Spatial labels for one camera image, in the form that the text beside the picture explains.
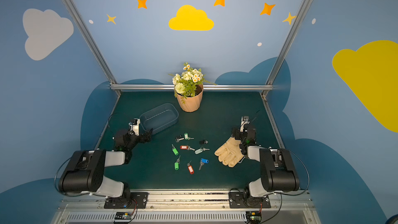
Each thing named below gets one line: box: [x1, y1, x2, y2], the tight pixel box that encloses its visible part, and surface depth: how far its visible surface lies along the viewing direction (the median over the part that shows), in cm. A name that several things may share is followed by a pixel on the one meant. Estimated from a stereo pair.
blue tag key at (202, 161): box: [198, 158, 210, 171], surface depth 89 cm
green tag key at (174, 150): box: [171, 143, 179, 156], surface depth 93 cm
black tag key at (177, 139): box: [175, 134, 185, 143], surface depth 98 cm
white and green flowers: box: [167, 62, 217, 105], surface depth 90 cm
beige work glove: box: [214, 136, 245, 168], surface depth 92 cm
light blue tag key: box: [194, 146, 210, 155], surface depth 93 cm
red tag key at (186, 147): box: [179, 145, 196, 151], surface depth 95 cm
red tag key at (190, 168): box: [187, 160, 195, 175], surface depth 86 cm
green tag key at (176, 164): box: [174, 155, 181, 171], surface depth 88 cm
